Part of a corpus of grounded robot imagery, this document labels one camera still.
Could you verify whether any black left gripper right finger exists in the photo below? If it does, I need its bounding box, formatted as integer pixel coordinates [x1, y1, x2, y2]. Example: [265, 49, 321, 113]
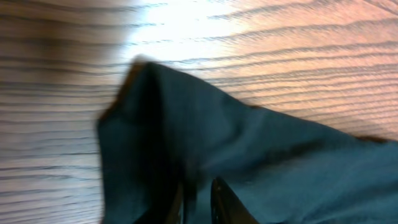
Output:
[211, 177, 259, 224]

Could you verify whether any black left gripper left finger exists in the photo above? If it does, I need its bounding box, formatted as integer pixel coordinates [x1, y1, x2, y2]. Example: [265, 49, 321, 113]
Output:
[133, 183, 187, 224]

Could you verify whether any black t-shirt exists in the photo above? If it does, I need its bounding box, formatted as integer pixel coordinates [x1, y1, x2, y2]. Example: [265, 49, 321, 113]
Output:
[97, 63, 397, 223]

